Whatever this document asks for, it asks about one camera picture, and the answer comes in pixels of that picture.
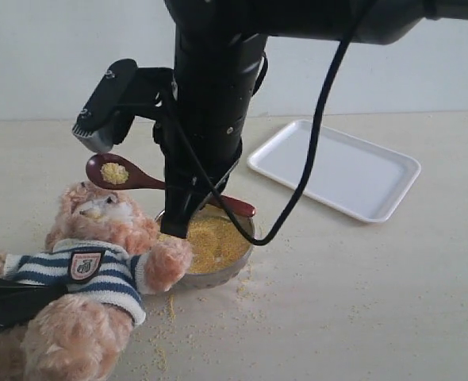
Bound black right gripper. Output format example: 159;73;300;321
152;118;243;240

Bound dark red wooden spoon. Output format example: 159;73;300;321
85;153;257;218

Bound beige teddy bear striped sweater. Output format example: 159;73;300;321
0;181;193;380

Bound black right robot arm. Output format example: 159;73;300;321
158;0;468;239

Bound yellow millet grains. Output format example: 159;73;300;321
156;220;253;275

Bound steel bowl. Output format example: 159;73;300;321
178;205;253;289

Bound white rectangular plastic tray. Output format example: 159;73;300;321
247;119;421;223

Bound black cable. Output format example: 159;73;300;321
118;0;378;246

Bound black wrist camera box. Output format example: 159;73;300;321
71;59;138;153

